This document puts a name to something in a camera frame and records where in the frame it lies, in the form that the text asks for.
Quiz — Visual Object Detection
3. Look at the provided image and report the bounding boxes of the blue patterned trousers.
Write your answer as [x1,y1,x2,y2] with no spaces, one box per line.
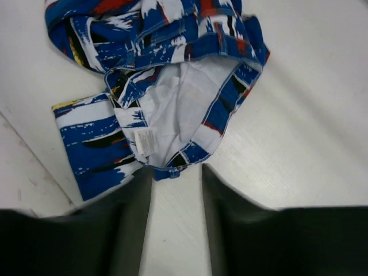
[45,0,270,201]

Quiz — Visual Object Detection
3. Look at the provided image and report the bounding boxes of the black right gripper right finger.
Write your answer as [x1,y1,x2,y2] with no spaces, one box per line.
[201,164,367,275]

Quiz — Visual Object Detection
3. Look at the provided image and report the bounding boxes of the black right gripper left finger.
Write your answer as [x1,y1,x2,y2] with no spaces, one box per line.
[1,168,152,275]

